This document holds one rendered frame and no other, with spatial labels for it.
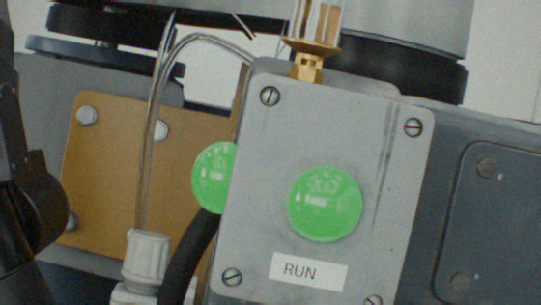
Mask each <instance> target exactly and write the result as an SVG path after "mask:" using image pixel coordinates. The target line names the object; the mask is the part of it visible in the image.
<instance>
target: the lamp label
mask: <svg viewBox="0 0 541 305"><path fill-rule="evenodd" d="M347 270H348V266H347V265H343V264H339V263H326V262H322V261H317V260H312V259H307V258H304V257H294V256H289V255H285V254H281V253H276V252H274V254H273V258H272V262H271V267H270V274H269V279H272V280H277V281H286V282H291V283H296V284H300V285H305V286H309V287H313V288H322V289H327V290H332V291H340V292H342V290H343V287H344V283H345V278H346V274H347Z"/></svg>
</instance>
